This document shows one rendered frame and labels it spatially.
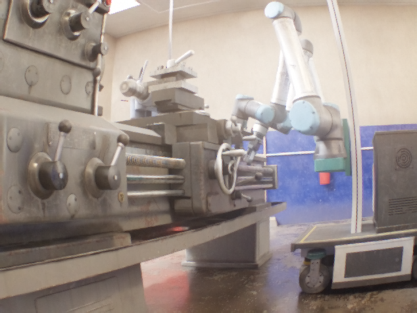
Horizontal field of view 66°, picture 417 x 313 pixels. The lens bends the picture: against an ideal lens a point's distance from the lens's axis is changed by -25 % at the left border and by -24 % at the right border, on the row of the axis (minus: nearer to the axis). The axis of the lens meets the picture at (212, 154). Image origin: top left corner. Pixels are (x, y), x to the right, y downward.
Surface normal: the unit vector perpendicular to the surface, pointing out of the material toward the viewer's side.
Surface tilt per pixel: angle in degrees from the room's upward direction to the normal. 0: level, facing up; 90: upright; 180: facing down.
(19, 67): 90
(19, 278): 90
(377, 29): 90
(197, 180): 90
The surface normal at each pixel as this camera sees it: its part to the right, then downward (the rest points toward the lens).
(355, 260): -0.37, -0.05
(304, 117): -0.70, 0.06
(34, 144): 0.94, -0.06
